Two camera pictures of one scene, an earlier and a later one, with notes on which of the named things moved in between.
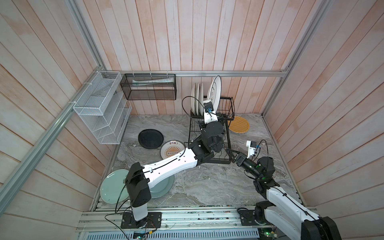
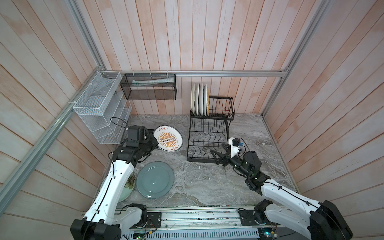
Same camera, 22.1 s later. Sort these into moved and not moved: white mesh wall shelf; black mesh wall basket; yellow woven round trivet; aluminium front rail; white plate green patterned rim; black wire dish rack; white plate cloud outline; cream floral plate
Moved: white plate cloud outline; yellow woven round trivet
Not moved: cream floral plate; white plate green patterned rim; black wire dish rack; black mesh wall basket; white mesh wall shelf; aluminium front rail
